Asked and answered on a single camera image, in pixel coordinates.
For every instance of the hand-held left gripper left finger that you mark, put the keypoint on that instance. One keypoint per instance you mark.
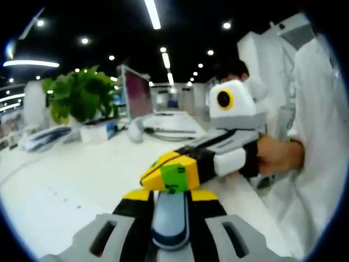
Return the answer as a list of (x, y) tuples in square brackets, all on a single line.
[(136, 215)]

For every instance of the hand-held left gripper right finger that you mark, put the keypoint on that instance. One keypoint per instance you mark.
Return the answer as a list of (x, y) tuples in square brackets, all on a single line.
[(207, 215)]

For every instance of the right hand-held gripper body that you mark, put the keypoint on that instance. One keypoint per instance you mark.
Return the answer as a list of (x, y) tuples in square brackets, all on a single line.
[(240, 109)]

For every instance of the blue glasses case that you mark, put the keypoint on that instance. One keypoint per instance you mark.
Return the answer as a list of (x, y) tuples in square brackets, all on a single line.
[(170, 218)]

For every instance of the person's right hand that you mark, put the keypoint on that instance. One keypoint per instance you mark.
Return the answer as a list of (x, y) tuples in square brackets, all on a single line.
[(280, 155)]

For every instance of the white keyboard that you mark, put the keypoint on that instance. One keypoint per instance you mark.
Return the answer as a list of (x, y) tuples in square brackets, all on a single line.
[(174, 121)]

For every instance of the operator in white shirt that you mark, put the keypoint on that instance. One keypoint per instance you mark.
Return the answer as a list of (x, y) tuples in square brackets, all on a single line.
[(313, 136)]

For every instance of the computer monitor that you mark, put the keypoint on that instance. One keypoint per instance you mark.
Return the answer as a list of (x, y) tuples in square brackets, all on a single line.
[(137, 95)]

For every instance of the white chest device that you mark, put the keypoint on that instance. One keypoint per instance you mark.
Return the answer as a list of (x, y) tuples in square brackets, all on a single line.
[(295, 30)]

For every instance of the pile of blue white documents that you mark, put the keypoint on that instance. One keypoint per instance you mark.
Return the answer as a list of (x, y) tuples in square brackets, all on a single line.
[(46, 137)]

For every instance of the straight ceiling light strip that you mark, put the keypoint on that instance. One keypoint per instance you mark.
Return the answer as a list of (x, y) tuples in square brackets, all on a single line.
[(153, 15)]

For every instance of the green potted plant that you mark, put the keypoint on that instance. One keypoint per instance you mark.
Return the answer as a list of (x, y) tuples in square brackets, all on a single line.
[(81, 92)]

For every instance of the white round pillar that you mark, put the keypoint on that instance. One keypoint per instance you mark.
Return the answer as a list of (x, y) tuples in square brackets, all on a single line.
[(35, 103)]

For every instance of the ceiling spot lights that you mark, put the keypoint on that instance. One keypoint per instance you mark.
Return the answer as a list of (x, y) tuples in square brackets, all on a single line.
[(84, 40)]

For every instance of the curved ceiling light strip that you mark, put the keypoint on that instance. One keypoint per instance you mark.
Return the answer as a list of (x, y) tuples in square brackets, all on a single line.
[(30, 63)]

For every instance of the ceiling air vent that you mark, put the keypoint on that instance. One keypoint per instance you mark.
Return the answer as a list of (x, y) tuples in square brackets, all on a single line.
[(32, 23)]

